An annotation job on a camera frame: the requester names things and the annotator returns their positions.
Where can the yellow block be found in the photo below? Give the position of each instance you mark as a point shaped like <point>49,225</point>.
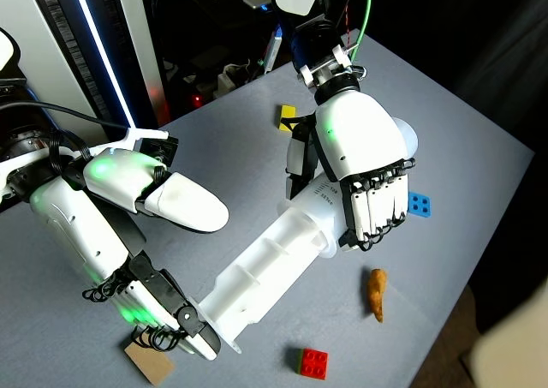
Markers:
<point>287,111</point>

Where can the red indicator light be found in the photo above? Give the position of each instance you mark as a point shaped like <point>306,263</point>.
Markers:
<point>197,101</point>

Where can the white power adapter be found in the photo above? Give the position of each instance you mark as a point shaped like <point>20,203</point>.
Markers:
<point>227,84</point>

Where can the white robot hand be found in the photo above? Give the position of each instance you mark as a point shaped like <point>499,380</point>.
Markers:
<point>77,234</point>
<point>359,135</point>

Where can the silver device with blue light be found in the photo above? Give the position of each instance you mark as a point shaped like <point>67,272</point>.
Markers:
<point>257,1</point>

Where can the wrist camera on white bracket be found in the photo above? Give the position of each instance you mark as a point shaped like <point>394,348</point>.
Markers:
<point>143,133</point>

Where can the grey table cloth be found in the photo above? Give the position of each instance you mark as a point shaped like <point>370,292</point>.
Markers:
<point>449,148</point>

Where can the black curtain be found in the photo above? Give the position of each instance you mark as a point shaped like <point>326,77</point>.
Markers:
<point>471,41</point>

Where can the large clear plastic syringe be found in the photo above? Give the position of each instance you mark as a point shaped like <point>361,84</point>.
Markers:
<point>265,272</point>

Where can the orange toy carrot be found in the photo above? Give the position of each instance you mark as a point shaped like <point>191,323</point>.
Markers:
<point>377,289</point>

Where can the beige rounded object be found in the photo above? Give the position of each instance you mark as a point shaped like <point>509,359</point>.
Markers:
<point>514,353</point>

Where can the red and green toy brick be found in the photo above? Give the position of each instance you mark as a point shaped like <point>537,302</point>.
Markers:
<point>314,364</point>

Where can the tan wooden block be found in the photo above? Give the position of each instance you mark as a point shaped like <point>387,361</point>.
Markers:
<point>154,366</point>

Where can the blue four-hole square block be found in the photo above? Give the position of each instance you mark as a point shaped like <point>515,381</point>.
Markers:
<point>421,206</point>

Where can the white column with light strip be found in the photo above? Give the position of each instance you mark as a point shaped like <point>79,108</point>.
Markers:
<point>34,41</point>

